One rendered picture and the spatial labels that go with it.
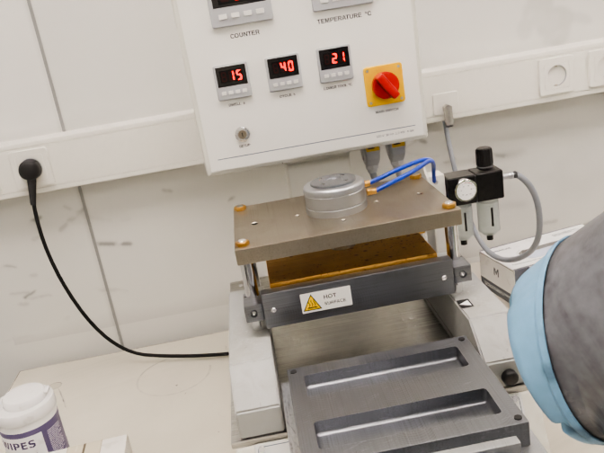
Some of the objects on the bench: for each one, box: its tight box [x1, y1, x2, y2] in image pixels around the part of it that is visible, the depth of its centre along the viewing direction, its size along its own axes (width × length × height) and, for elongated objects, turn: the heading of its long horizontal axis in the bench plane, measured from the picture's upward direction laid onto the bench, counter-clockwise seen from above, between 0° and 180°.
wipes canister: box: [0, 382, 70, 453], centre depth 98 cm, size 9×9×15 cm
